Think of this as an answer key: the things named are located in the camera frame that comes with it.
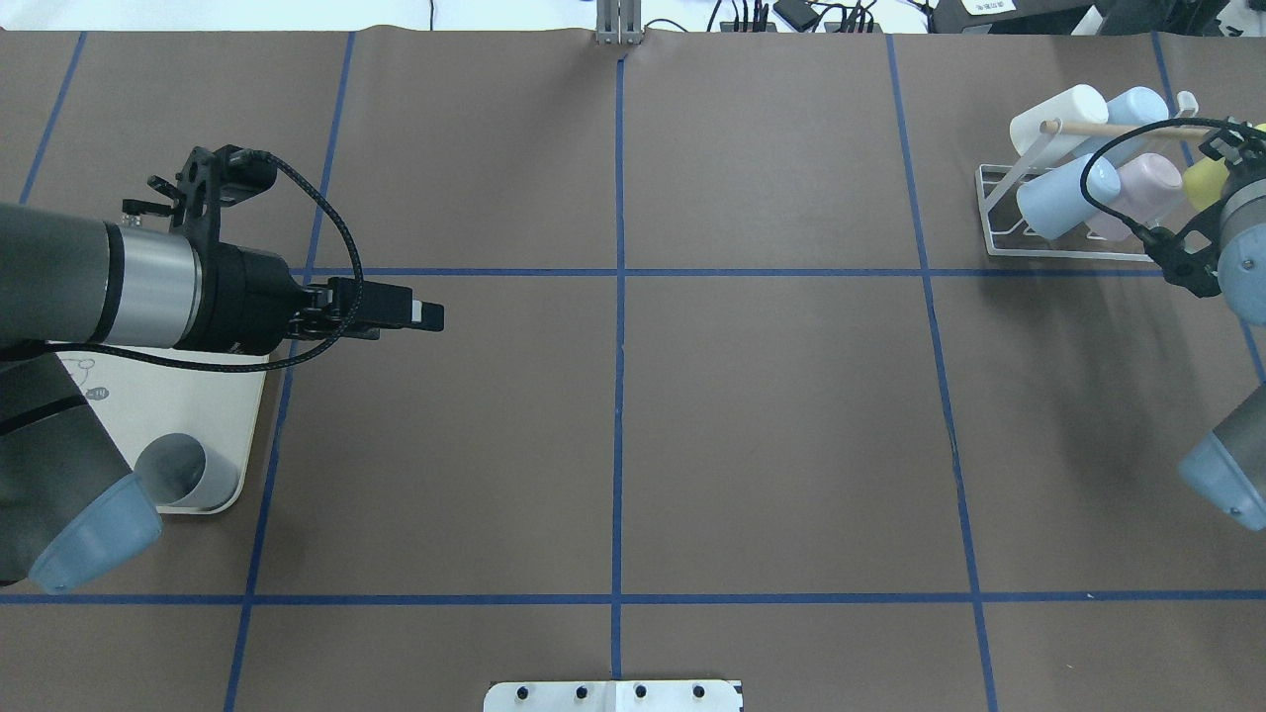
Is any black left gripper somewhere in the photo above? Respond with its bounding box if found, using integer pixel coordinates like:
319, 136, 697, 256
192, 243, 446, 356

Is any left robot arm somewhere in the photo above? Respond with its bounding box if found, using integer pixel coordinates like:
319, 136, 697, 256
3, 203, 446, 595

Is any white wire cup rack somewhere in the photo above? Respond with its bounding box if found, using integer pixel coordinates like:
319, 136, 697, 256
975, 122, 1186, 262

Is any grey plastic cup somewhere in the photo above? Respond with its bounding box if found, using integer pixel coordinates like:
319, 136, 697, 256
135, 433, 241, 511

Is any aluminium frame post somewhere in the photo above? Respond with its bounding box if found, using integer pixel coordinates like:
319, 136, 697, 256
592, 0, 644, 46

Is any light blue plastic cup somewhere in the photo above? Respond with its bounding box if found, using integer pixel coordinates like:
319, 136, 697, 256
1103, 86, 1171, 168

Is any pink plastic cup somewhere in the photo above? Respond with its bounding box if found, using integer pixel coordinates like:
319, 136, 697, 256
1087, 152, 1182, 226

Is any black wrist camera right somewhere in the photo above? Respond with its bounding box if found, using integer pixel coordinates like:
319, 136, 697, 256
1148, 228, 1222, 299

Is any cream plastic tray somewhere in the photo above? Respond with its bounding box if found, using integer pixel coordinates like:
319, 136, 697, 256
60, 351, 265, 516

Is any yellow plastic cup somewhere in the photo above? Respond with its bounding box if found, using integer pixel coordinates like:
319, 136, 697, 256
1182, 119, 1265, 212

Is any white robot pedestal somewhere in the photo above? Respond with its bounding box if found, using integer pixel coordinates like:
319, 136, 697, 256
481, 678, 744, 711

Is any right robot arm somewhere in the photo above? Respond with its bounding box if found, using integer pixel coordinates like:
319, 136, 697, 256
1177, 180, 1265, 533

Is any pale cream plastic cup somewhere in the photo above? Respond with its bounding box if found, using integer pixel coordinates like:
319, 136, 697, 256
1009, 84, 1112, 168

